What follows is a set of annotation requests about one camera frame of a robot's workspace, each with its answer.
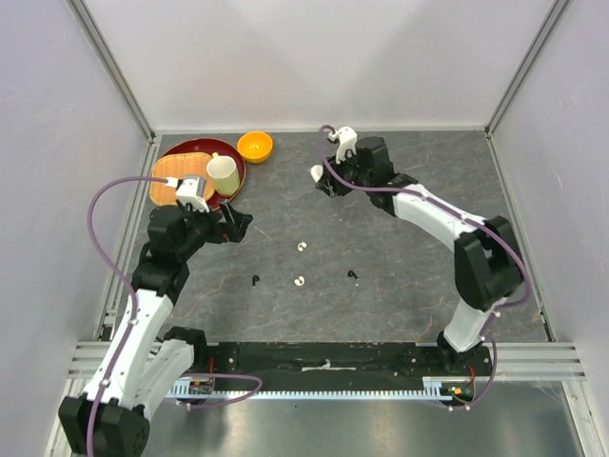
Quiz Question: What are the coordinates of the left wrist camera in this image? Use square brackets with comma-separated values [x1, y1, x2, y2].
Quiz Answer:
[175, 175, 210, 213]

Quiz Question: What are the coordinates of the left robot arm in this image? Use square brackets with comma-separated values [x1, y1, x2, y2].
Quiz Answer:
[58, 201, 253, 456]

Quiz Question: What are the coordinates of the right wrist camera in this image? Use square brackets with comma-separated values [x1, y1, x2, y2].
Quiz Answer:
[328, 127, 358, 164]

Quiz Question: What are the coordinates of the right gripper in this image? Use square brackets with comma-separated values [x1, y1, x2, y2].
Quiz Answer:
[317, 147, 372, 199]

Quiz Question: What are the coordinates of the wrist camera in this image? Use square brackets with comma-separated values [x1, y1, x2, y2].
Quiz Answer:
[175, 175, 210, 213]
[328, 127, 358, 164]

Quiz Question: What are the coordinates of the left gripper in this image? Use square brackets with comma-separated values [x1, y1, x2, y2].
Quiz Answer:
[176, 199, 251, 260]

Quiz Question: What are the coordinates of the pale green cup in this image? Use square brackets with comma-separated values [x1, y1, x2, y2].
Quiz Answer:
[206, 153, 241, 197]

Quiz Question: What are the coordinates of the red round tray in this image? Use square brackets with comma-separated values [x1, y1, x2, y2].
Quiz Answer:
[158, 138, 246, 210]

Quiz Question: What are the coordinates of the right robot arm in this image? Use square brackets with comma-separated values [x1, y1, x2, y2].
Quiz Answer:
[310, 127, 531, 375]

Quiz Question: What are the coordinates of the white earbud charging case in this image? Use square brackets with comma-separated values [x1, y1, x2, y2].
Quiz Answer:
[310, 165, 324, 183]

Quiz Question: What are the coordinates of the slotted cable duct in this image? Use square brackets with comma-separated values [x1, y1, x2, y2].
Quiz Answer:
[166, 370, 476, 403]

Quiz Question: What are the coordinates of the orange bowl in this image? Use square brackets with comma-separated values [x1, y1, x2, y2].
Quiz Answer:
[237, 131, 274, 164]

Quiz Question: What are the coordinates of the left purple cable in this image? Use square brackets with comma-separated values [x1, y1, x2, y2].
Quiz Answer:
[85, 176, 182, 456]

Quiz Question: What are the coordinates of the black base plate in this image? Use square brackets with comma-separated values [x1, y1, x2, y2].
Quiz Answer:
[205, 342, 492, 378]

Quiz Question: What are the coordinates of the woven bamboo mat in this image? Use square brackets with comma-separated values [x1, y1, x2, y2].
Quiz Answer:
[149, 152, 212, 206]

